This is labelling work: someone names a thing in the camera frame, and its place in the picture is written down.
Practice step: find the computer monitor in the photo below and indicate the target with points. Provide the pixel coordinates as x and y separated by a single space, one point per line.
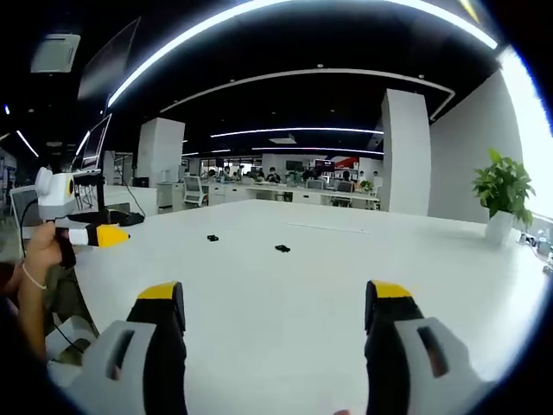
96 144

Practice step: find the black monitor stand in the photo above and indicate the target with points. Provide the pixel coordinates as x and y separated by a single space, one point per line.
97 192

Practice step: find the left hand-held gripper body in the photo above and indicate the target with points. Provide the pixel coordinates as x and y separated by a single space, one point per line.
54 194

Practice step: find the curved ceiling light strip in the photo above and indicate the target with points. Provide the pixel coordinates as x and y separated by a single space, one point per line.
242 26

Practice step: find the ceiling air conditioner unit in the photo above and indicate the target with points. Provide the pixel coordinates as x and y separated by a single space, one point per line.
56 52

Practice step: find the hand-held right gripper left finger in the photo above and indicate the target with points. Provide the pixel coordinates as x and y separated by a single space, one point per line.
129 346

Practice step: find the small bottles on table edge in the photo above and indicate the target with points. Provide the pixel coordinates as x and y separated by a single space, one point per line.
540 244

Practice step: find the person's left hand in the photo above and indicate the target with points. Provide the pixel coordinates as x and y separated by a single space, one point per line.
41 250

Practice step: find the black plastic buckle part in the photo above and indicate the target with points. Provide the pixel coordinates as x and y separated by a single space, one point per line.
212 238
283 248

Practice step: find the white mesh office chair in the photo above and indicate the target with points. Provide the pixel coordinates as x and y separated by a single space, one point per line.
195 188

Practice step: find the person's right hand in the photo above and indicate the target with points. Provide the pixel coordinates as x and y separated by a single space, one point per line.
342 412

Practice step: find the row of white office desks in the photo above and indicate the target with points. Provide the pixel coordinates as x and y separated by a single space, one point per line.
294 192

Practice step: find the dark hanging ceiling panel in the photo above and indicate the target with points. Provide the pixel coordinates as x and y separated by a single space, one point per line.
110 60

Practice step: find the black object on table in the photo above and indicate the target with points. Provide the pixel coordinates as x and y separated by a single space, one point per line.
131 219

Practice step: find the grey chair back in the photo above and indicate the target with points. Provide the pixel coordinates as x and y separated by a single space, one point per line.
23 203

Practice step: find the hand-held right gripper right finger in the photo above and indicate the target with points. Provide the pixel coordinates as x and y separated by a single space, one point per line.
415 341

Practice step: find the white worn device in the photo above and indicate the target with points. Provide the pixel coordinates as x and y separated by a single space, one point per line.
69 341

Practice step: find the person's olive trousers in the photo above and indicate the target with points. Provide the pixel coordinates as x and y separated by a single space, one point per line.
65 294

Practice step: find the green potted plant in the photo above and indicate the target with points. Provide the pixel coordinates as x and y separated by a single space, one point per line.
503 186

